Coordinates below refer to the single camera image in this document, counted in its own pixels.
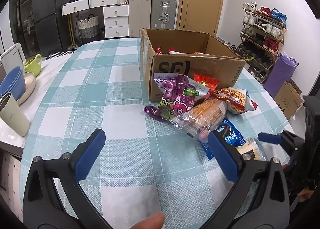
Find dark glass cabinet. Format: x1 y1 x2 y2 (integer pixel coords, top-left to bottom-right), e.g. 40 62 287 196
9 0 40 58

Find person's left hand thumb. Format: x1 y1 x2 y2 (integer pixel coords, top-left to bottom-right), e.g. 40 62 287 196
131 213 165 229

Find green ceramic pitcher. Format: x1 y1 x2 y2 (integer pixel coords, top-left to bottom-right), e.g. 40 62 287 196
24 54 42 77

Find person's right hand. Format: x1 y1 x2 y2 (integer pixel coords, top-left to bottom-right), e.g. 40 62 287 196
297 187 314 202

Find blue bowl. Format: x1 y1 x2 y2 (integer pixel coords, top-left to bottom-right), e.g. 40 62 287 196
0 66 26 100

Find clear cracker packet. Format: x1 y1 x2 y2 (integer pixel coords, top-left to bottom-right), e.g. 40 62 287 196
235 138 267 161

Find purple candy snack bag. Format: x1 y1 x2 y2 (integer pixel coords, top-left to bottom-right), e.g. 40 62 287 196
144 73 210 122

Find small red snack packet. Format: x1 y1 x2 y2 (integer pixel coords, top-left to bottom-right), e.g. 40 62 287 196
155 45 204 55

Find woven laundry basket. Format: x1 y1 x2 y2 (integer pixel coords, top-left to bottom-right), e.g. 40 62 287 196
76 14 100 40

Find beige tumbler cup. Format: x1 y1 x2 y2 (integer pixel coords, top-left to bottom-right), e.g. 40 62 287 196
1 92 30 137

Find red snack bag by box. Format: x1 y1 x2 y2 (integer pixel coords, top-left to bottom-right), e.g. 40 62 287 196
194 74 220 92

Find silver suitcase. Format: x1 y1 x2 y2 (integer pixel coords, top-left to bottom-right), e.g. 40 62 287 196
150 0 177 29

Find teal checked tablecloth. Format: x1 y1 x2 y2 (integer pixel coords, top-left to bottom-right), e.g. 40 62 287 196
19 37 295 229

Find brown cardboard box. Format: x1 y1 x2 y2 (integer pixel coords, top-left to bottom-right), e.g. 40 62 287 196
140 28 245 102

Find white drawer desk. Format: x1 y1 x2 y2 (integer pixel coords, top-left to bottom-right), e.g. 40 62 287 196
61 0 129 39

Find black refrigerator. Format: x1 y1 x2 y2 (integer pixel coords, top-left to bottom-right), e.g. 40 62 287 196
32 0 71 57

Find small cardboard box on floor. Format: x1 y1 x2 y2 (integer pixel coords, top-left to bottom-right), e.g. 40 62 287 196
274 81 303 120

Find purple rolled mat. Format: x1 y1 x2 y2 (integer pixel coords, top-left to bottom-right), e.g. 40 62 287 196
264 52 299 98

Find orange biscuit roll pack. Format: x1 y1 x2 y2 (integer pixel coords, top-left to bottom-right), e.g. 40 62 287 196
170 99 227 144

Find blue cookie packet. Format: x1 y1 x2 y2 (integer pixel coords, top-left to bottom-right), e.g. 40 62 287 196
197 118 246 160

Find wooden shoe rack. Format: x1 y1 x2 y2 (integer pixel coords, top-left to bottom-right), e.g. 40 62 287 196
234 2 287 84

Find beige suitcase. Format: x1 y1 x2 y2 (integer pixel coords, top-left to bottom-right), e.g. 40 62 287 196
129 0 151 38

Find cream plate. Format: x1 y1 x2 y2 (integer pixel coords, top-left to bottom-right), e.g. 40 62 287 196
17 72 36 105

